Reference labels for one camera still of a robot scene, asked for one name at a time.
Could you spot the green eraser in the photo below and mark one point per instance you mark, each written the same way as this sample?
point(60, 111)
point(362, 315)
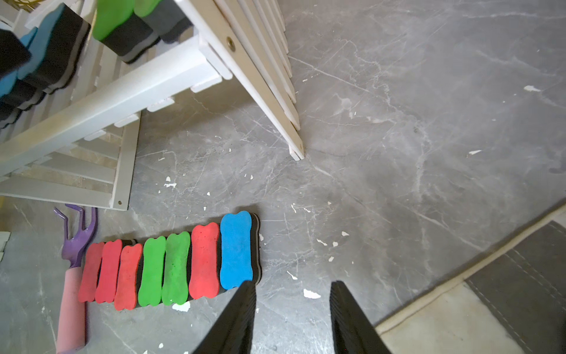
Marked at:
point(164, 17)
point(175, 288)
point(122, 31)
point(150, 291)

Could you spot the red eraser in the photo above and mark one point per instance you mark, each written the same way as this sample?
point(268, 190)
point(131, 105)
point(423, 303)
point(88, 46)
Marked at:
point(126, 289)
point(91, 272)
point(204, 280)
point(109, 270)

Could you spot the purple garden fork pink handle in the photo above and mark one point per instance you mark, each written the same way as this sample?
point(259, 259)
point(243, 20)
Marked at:
point(71, 324)

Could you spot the grey work glove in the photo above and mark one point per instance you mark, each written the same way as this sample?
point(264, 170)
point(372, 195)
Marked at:
point(511, 301)

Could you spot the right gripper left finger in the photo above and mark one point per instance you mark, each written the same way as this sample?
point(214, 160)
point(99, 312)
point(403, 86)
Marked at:
point(233, 331)

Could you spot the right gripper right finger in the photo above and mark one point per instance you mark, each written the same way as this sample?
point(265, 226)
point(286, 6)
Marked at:
point(352, 331)

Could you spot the blue eraser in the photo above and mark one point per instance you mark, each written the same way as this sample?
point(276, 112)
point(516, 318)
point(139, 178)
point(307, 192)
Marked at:
point(55, 50)
point(15, 53)
point(240, 250)
point(8, 115)

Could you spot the white two-tier slatted shelf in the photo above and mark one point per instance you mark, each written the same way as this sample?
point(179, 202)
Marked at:
point(78, 146)

